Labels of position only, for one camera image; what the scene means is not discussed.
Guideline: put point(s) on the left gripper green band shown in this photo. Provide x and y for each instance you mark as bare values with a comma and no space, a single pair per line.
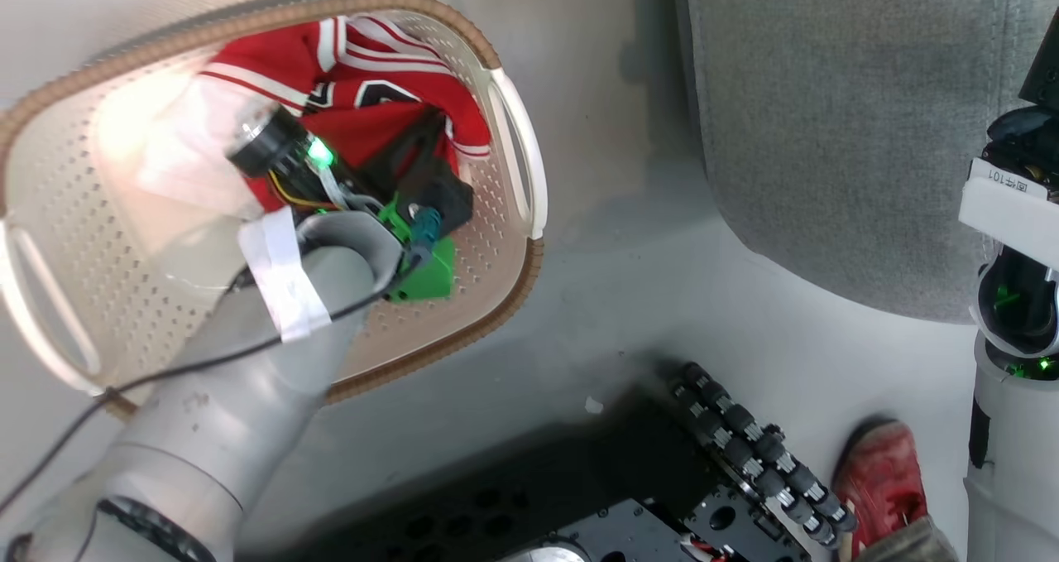
426,214

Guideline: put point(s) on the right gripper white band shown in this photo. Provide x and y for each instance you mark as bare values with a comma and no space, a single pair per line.
1013,198

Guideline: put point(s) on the red and white jersey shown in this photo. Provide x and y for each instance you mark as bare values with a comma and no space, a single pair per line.
364,115

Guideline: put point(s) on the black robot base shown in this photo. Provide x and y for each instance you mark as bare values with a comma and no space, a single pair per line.
513,496

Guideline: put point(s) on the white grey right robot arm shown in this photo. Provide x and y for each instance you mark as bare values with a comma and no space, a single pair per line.
1018,446

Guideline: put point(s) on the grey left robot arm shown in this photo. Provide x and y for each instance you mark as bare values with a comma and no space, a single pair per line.
223,413

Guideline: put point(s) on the grey fabric sofa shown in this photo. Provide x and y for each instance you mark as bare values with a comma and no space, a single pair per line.
844,115

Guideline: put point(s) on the white tape strip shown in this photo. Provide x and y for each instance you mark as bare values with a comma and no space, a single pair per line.
283,276

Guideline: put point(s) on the white perforated laundry basket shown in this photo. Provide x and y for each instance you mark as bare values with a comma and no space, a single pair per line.
91,239

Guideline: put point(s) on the red shoe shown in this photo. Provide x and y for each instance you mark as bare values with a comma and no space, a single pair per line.
885,471

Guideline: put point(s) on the black roller base wheel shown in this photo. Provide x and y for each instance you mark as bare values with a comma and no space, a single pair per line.
757,454

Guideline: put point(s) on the grey trouser leg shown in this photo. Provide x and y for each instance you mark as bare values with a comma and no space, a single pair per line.
910,544

